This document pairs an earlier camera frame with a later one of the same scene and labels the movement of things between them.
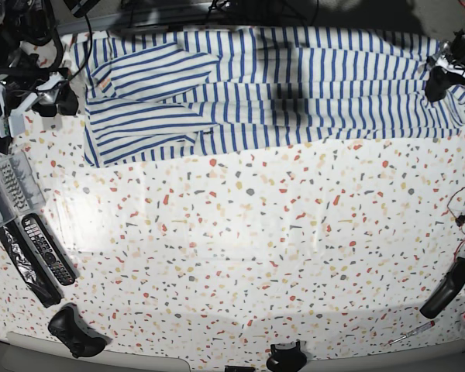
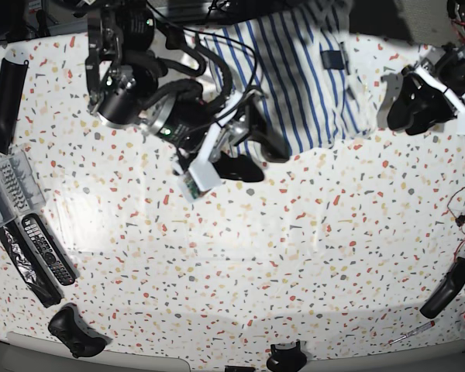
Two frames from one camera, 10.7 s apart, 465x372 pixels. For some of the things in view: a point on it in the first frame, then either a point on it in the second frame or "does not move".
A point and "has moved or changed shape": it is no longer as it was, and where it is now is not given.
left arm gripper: (12, 125) -> (231, 129)
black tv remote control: (47, 251) does not move
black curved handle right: (450, 286) does not move
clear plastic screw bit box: (11, 188) does not move
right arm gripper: (439, 80) -> (411, 96)
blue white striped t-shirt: (163, 94) has moved or changed shape
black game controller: (67, 325) does not move
